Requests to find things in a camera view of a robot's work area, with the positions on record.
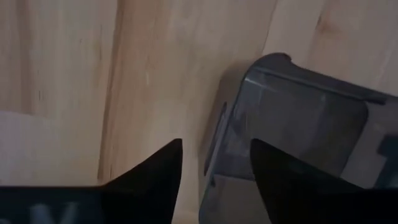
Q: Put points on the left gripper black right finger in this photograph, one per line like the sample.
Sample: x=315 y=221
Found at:
x=280 y=186

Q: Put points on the translucent grey plastic basket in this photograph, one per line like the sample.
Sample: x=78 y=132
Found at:
x=295 y=109

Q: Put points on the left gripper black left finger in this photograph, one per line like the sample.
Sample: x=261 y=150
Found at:
x=149 y=193

